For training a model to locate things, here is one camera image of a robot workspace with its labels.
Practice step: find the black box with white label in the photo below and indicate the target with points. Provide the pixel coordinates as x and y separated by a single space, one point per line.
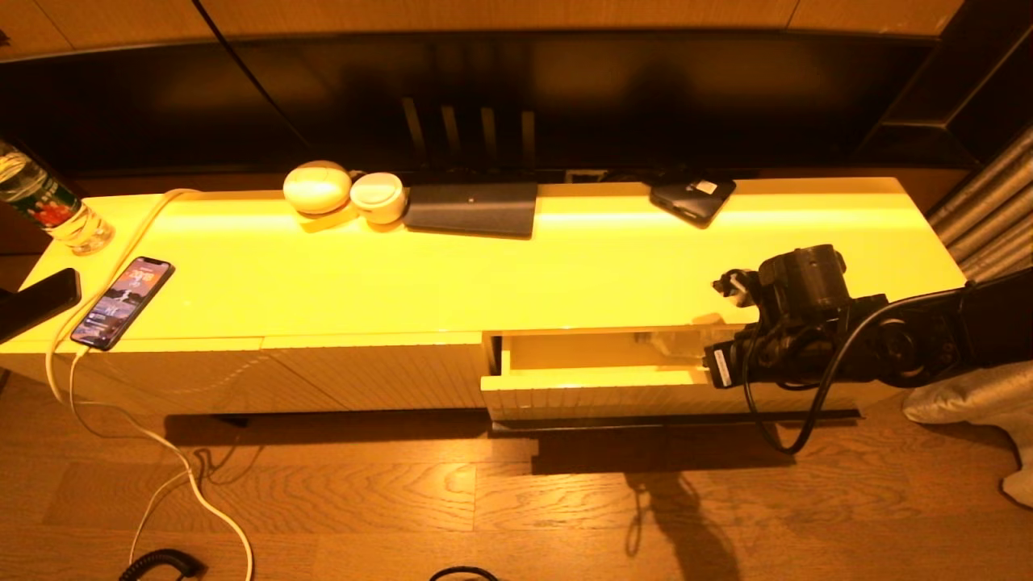
720 367

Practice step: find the clear bottle with white cap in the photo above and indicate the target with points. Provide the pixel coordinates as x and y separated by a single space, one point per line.
686 343

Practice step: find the white low tv cabinet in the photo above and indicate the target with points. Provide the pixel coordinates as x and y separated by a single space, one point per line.
363 274

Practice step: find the water bottle with colourful label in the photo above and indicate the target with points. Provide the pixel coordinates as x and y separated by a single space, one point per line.
55 212

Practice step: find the cream white ribbed drawer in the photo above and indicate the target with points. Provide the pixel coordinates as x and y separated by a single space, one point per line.
581 387

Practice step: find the black device with white sticker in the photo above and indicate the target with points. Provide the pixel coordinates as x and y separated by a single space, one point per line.
692 204

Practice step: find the wall socket plate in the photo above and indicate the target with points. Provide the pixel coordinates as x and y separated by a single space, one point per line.
583 176

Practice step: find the white oval device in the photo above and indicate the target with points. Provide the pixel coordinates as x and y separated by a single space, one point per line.
316 188

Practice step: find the dark wooden wall cabinet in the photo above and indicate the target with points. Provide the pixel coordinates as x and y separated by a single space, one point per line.
968 81

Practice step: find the grey pleated curtain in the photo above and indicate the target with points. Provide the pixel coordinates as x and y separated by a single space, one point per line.
993 218

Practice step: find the black television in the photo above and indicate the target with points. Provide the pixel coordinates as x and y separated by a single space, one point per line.
323 97

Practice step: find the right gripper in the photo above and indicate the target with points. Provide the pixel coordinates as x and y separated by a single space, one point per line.
779 355

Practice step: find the white round jar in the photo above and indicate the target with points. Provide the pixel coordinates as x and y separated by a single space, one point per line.
377 197

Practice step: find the black smartphone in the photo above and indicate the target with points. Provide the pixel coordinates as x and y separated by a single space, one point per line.
35 304
121 304

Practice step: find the dark grey router with antennas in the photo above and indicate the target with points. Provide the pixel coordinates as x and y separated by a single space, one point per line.
472 210

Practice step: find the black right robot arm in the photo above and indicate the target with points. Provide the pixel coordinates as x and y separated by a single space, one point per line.
807 278

